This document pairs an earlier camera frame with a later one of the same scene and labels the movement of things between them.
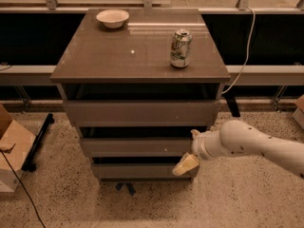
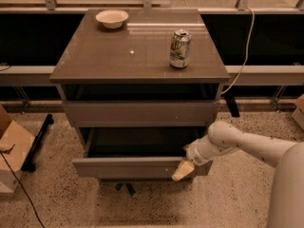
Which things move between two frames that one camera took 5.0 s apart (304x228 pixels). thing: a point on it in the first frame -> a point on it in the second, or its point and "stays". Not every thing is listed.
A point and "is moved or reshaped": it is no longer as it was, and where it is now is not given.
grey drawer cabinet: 139,83 stays
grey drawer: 139,146 is moved or reshaped
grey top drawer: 142,113 stays
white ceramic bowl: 112,18 stays
